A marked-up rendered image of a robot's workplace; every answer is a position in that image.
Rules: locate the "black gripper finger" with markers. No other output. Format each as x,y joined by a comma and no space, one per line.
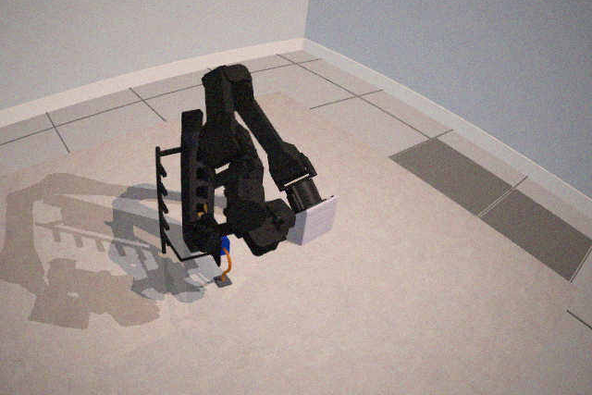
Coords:
216,255

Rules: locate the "blue plug with orange cord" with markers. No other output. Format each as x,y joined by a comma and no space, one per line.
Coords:
225,245

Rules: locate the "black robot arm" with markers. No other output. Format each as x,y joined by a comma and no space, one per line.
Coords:
229,89

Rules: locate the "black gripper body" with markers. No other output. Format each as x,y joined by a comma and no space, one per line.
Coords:
207,236

